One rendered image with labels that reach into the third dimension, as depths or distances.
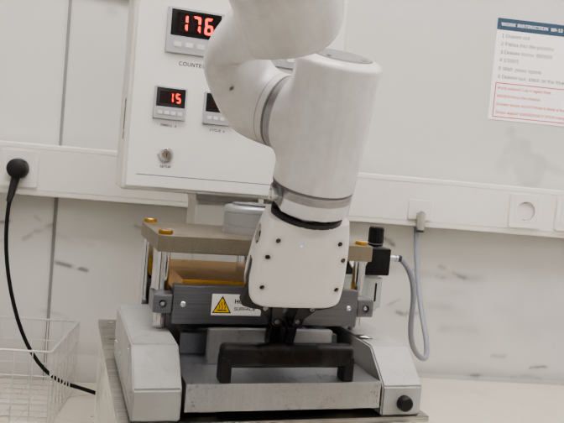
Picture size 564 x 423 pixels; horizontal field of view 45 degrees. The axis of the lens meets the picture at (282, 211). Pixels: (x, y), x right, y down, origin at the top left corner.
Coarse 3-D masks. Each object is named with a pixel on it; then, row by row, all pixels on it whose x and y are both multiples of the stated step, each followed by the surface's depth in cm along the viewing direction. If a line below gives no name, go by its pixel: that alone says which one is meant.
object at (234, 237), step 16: (224, 208) 89; (240, 208) 86; (256, 208) 86; (144, 224) 91; (160, 224) 91; (176, 224) 93; (192, 224) 95; (224, 224) 89; (240, 224) 86; (256, 224) 86; (160, 240) 77; (176, 240) 78; (192, 240) 79; (208, 240) 79; (224, 240) 80; (240, 240) 80; (352, 256) 85; (368, 256) 86
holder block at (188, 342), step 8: (168, 320) 89; (168, 328) 88; (176, 328) 82; (184, 328) 82; (176, 336) 82; (184, 336) 80; (192, 336) 80; (200, 336) 80; (336, 336) 86; (184, 344) 80; (192, 344) 80; (200, 344) 80; (184, 352) 80; (192, 352) 80; (200, 352) 81
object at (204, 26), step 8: (184, 16) 97; (192, 16) 98; (200, 16) 98; (208, 16) 98; (184, 24) 97; (192, 24) 98; (200, 24) 98; (208, 24) 98; (176, 32) 97; (184, 32) 97; (192, 32) 98; (200, 32) 98; (208, 32) 98
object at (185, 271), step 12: (180, 264) 91; (192, 264) 92; (204, 264) 93; (216, 264) 94; (228, 264) 95; (240, 264) 89; (180, 276) 81; (192, 276) 82; (204, 276) 82; (216, 276) 83; (228, 276) 84; (240, 276) 85; (168, 288) 89
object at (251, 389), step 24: (216, 336) 77; (240, 336) 78; (264, 336) 78; (312, 336) 80; (192, 360) 78; (216, 360) 77; (192, 384) 69; (216, 384) 70; (240, 384) 71; (264, 384) 71; (288, 384) 72; (312, 384) 73; (336, 384) 74; (360, 384) 75; (192, 408) 69; (216, 408) 70; (240, 408) 71; (264, 408) 72; (288, 408) 72; (312, 408) 73; (336, 408) 74
